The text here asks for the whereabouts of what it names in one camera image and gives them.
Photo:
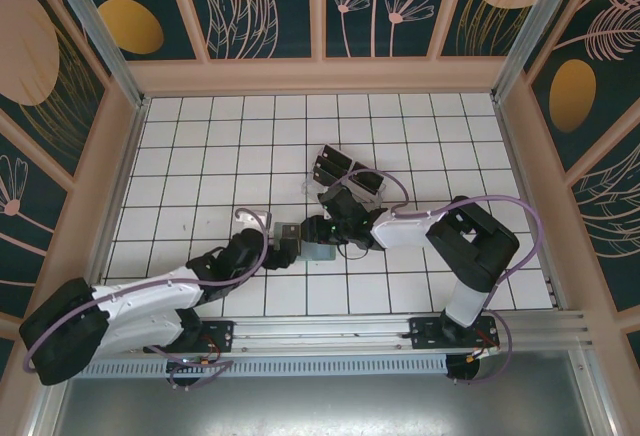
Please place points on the grey metal sheet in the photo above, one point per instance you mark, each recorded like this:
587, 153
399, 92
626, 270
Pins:
320, 406

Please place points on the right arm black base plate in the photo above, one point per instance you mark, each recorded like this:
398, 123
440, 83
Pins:
425, 333

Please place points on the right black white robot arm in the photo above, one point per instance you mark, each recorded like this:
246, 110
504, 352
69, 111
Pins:
400, 231

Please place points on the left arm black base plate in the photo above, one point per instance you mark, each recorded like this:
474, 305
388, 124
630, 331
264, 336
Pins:
220, 333

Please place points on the black credit card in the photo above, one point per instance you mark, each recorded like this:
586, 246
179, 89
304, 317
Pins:
331, 166
322, 175
339, 157
369, 182
291, 232

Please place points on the aluminium corner post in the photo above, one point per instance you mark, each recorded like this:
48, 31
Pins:
107, 41
525, 31

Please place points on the clear acrylic card stand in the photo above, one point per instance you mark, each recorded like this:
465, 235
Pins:
372, 198

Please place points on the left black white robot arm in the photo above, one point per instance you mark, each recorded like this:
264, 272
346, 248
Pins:
150, 291

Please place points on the aluminium mounting rail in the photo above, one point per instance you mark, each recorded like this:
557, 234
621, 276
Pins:
320, 328

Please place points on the green card holder wallet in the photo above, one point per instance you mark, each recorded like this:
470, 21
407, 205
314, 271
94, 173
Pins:
317, 251

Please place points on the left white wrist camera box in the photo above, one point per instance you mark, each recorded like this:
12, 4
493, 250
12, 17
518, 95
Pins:
257, 218

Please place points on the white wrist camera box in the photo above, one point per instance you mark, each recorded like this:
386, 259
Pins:
326, 216
257, 218

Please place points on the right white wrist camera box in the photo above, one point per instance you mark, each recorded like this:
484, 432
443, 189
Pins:
326, 216

